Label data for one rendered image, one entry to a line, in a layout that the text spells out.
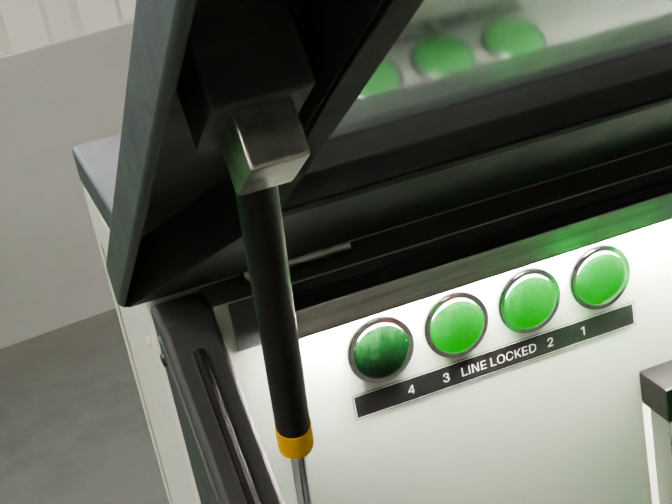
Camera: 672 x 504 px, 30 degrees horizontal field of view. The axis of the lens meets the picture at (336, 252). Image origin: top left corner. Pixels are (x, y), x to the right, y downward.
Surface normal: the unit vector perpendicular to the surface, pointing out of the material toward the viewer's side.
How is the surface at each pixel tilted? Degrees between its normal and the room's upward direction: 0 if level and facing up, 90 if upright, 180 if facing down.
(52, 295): 90
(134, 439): 0
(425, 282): 90
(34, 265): 90
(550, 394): 90
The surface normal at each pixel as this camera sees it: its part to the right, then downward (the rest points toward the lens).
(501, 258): 0.33, 0.30
